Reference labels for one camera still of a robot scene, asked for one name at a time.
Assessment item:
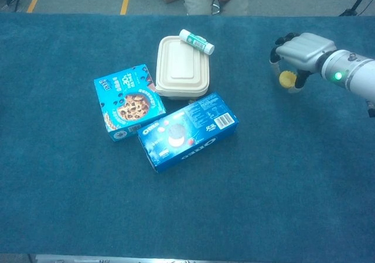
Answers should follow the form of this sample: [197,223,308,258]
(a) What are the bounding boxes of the metal table frame rail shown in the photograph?
[28,253,188,263]

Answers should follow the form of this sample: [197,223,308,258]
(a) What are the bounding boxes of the beige lidded lunch box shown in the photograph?
[155,35,210,101]

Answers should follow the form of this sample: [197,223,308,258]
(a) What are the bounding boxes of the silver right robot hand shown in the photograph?
[269,32,337,95]

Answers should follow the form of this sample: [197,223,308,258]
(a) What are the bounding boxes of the white green glue stick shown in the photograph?
[179,29,215,56]

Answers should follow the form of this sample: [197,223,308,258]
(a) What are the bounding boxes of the blue felt table cloth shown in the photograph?
[0,12,375,259]

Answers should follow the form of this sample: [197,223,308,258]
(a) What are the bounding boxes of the light blue cookie box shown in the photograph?
[93,64,167,142]

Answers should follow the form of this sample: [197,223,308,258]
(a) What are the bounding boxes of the yellow object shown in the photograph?
[278,70,297,88]

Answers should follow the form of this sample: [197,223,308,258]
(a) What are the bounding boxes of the blue Oreo box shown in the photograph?
[137,91,240,174]

